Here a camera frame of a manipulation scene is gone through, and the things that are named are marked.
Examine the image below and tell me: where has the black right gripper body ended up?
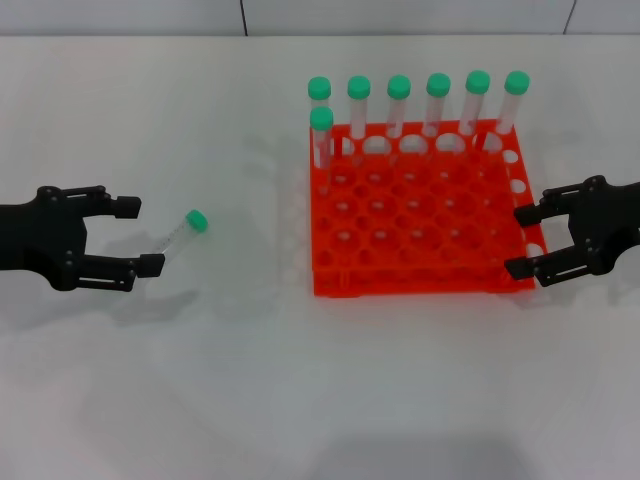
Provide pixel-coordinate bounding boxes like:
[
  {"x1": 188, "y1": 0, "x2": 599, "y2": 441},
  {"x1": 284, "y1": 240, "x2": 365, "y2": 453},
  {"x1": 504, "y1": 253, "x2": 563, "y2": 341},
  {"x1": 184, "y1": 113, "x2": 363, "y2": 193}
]
[{"x1": 569, "y1": 175, "x2": 640, "y2": 277}]

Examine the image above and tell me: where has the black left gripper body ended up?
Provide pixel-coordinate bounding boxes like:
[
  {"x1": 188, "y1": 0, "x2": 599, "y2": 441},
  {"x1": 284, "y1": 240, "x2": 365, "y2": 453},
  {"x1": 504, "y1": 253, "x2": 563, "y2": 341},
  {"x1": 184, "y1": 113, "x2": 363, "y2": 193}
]
[{"x1": 0, "y1": 185, "x2": 90, "y2": 293}]

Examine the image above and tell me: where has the clear graduated green-capped test tube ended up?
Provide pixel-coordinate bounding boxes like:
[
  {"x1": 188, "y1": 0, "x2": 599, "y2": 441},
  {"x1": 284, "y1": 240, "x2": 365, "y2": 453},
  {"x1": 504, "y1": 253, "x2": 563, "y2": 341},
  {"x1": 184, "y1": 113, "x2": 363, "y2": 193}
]
[{"x1": 147, "y1": 208, "x2": 210, "y2": 266}]

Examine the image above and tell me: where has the orange plastic test tube rack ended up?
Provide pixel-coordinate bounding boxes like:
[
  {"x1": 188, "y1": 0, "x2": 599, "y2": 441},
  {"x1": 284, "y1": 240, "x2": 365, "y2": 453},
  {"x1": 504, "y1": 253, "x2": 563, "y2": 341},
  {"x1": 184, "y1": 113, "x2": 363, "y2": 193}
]
[{"x1": 308, "y1": 118, "x2": 550, "y2": 299}]

